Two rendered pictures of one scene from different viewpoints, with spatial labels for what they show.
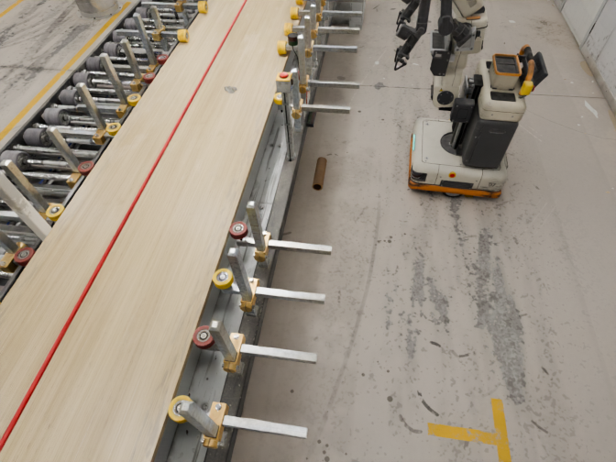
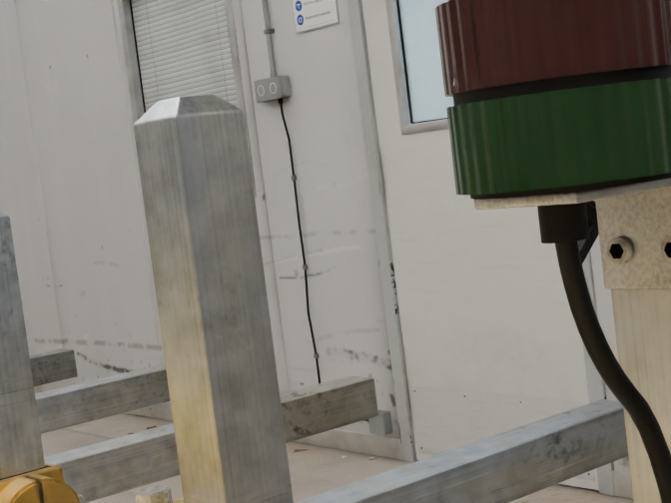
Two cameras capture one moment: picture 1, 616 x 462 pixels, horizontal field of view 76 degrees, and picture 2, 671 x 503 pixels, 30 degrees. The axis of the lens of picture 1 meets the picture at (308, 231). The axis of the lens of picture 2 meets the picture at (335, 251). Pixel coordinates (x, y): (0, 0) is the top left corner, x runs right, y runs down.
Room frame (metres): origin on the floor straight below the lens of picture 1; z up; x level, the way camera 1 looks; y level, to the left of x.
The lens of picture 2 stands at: (2.10, 0.31, 1.13)
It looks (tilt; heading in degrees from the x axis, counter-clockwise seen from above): 4 degrees down; 311
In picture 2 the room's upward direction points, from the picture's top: 7 degrees counter-clockwise
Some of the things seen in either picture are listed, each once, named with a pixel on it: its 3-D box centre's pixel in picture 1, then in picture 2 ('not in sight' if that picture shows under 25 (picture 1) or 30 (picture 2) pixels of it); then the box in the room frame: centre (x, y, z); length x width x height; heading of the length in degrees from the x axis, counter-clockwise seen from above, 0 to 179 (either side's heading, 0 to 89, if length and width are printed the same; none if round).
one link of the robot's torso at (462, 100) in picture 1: (450, 100); not in sight; (2.25, -1.00, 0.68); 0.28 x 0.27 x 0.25; 166
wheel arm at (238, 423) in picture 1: (244, 423); not in sight; (0.31, 0.25, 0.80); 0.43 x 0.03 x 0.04; 79
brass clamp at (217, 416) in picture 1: (215, 424); not in sight; (0.31, 0.35, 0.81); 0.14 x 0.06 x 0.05; 169
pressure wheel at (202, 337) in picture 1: (206, 341); not in sight; (0.59, 0.40, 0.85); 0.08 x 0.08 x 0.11
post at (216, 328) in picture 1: (229, 352); not in sight; (0.53, 0.31, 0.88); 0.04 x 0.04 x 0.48; 79
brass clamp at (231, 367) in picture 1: (234, 352); not in sight; (0.55, 0.30, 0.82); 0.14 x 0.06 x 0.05; 169
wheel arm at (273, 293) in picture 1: (272, 293); not in sight; (0.80, 0.16, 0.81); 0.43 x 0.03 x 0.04; 79
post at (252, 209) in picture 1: (258, 239); not in sight; (1.02, 0.21, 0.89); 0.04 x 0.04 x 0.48; 79
